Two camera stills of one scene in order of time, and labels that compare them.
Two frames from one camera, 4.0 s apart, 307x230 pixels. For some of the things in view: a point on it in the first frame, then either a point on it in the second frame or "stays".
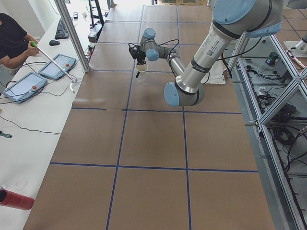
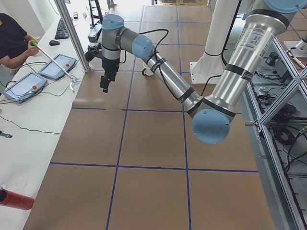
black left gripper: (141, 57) -> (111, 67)
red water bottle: (16, 200) stays
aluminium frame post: (62, 9) stays
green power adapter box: (271, 61) stays
